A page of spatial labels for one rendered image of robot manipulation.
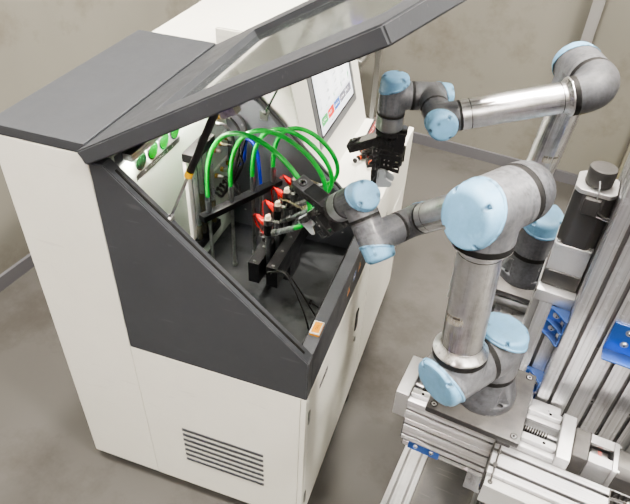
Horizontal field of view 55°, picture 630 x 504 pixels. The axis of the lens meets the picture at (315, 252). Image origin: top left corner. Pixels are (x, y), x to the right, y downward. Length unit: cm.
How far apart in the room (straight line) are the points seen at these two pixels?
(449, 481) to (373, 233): 125
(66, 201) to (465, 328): 105
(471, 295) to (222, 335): 79
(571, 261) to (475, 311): 40
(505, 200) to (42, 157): 111
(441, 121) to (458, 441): 80
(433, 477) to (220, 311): 112
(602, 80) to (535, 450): 89
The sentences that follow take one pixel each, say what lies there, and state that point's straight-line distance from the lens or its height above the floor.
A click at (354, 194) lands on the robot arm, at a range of 136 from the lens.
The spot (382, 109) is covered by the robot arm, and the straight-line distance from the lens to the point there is 165.
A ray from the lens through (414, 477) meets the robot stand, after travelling 236.
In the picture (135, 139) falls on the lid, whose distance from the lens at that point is 141.
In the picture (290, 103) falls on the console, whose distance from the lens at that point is 204.
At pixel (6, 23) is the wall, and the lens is 321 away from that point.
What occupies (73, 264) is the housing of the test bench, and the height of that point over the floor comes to 108.
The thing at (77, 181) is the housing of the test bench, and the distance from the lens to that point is 162.
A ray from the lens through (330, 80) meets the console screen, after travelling 235.
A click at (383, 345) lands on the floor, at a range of 302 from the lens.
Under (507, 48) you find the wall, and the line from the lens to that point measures 426.
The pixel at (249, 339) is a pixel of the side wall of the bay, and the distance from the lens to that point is 168.
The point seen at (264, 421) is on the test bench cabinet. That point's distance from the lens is 196.
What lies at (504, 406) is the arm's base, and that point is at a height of 106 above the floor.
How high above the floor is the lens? 223
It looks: 40 degrees down
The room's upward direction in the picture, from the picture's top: 3 degrees clockwise
